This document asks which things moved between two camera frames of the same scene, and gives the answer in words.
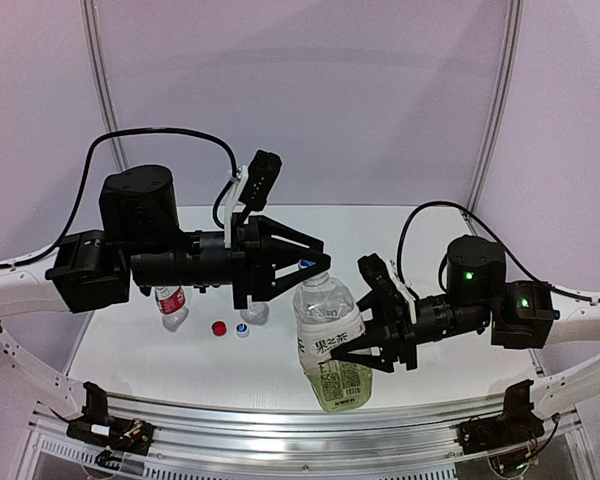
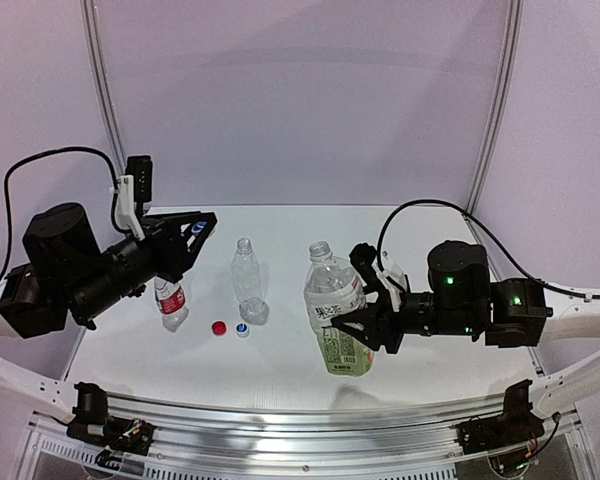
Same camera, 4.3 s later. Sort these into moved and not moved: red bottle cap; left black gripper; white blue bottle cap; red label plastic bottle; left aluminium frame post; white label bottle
Moved: white label bottle; left black gripper
Not moved: red bottle cap; red label plastic bottle; left aluminium frame post; white blue bottle cap
